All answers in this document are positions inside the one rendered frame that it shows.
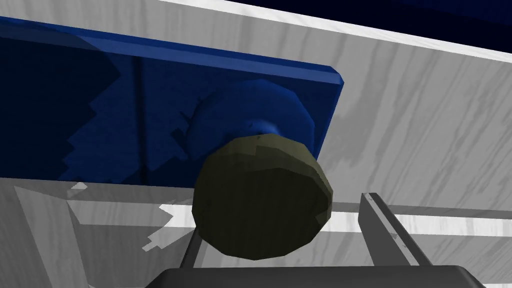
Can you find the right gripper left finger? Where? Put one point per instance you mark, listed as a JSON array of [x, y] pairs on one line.
[[191, 252]]

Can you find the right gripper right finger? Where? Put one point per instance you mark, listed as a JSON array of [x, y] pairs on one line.
[[384, 236]]

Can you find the olive and blue door knob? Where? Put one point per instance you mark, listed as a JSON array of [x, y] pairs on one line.
[[262, 196]]

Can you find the blue door plate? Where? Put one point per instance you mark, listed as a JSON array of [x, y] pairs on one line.
[[120, 120]]

